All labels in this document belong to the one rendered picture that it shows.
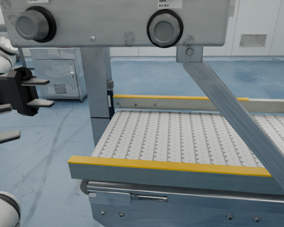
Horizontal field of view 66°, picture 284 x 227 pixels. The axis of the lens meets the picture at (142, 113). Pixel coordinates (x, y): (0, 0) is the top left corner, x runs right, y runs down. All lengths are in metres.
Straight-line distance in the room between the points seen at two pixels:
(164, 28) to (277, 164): 0.18
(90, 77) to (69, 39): 0.36
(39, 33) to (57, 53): 2.86
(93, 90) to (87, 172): 0.30
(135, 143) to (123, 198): 0.12
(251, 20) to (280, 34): 0.74
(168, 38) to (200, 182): 0.22
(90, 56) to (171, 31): 0.41
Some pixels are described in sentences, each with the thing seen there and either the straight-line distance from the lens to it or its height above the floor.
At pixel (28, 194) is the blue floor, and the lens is 1.87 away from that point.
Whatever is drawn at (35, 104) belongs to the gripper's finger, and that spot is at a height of 0.99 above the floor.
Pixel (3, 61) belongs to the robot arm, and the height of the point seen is 1.04.
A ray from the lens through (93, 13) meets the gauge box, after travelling 0.23.
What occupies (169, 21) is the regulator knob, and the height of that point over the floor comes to 1.18.
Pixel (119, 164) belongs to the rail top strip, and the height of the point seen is 0.98.
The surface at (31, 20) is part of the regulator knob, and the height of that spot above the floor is 1.18.
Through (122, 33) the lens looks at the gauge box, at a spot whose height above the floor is 1.17.
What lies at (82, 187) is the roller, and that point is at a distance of 0.40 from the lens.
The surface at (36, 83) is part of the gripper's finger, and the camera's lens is 0.56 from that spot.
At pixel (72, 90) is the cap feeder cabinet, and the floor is 0.20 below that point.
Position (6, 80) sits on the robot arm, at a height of 1.05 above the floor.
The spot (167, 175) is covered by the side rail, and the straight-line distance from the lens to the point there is 0.33.
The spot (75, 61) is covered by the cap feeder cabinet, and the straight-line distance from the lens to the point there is 3.02.
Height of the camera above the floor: 1.19
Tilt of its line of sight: 26 degrees down
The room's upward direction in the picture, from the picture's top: 2 degrees counter-clockwise
